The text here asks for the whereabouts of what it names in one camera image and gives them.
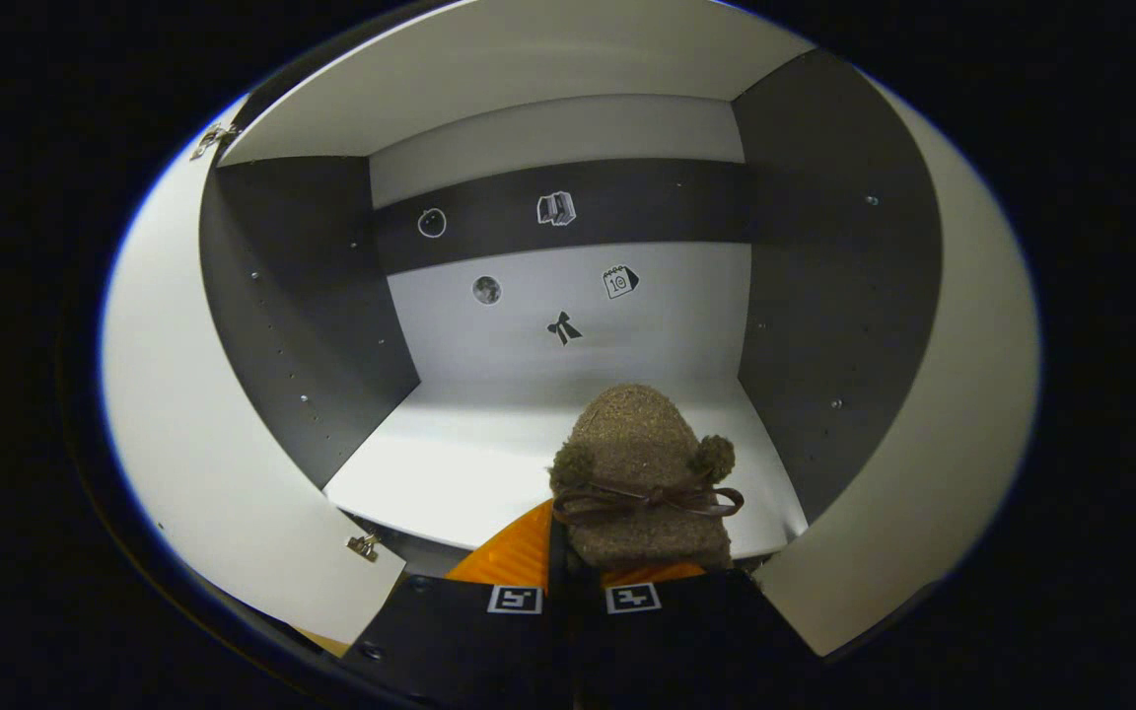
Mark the brown fuzzy shoe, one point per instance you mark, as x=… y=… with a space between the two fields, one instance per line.
x=642 y=444

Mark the white cabinet door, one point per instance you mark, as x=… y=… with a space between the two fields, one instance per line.
x=193 y=424
x=933 y=473

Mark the metal door hinge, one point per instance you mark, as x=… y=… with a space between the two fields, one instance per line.
x=364 y=545
x=213 y=138

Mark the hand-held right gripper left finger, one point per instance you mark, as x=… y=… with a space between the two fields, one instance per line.
x=460 y=641

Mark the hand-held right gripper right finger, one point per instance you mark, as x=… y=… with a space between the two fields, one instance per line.
x=686 y=641

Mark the white shoe cabinet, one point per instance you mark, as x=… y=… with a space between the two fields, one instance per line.
x=529 y=454

